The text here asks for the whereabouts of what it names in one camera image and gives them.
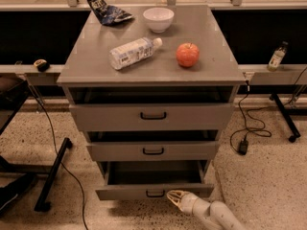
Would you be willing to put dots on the red apple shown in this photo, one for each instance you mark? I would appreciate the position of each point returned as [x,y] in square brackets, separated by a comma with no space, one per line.
[187,54]

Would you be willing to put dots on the black wheeled stand leg right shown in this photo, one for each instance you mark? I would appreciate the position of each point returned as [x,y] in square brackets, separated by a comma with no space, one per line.
[287,118]

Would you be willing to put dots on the dark blue snack bag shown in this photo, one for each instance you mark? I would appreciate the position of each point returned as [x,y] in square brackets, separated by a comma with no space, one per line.
[107,14]

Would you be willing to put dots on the white ceramic bowl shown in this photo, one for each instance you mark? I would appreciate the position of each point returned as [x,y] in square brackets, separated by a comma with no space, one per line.
[158,20]

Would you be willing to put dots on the grey drawer cabinet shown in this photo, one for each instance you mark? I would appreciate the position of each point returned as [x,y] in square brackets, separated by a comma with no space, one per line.
[216,69]

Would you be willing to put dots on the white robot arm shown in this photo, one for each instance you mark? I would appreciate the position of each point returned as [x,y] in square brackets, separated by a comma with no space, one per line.
[214,216]

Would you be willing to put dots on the black power adapter with cable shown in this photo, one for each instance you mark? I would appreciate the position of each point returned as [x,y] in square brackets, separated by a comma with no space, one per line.
[260,131]

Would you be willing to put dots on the grey middle drawer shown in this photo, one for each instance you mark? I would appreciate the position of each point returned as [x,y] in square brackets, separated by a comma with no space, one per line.
[152,145]

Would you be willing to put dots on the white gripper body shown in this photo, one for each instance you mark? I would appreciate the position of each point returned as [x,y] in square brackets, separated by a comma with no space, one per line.
[189,203]

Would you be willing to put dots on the dark table left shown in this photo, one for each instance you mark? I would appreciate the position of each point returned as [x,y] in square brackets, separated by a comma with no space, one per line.
[13,93]

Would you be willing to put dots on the small green label bottle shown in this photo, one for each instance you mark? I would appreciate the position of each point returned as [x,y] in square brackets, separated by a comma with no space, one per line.
[277,56]

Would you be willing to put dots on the grey bottom drawer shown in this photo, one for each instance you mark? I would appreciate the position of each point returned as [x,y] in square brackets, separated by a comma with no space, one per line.
[129,180]

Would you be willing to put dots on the clear plastic water bottle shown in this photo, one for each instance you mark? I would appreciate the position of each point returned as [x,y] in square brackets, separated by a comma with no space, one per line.
[132,52]

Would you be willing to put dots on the grey top drawer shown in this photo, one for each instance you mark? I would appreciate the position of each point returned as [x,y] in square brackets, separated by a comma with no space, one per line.
[102,109]

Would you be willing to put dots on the black stand leg left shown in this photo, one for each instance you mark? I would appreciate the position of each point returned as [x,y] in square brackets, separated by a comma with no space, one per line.
[42,205]

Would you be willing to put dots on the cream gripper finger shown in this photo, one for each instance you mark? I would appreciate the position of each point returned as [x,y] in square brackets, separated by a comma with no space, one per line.
[175,199]
[179,192]

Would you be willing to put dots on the small black yellow device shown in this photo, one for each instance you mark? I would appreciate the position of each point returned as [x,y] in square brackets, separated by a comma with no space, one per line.
[41,65]

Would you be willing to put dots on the grey drawer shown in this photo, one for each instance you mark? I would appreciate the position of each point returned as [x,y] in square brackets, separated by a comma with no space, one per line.
[102,109]
[129,180]
[152,145]

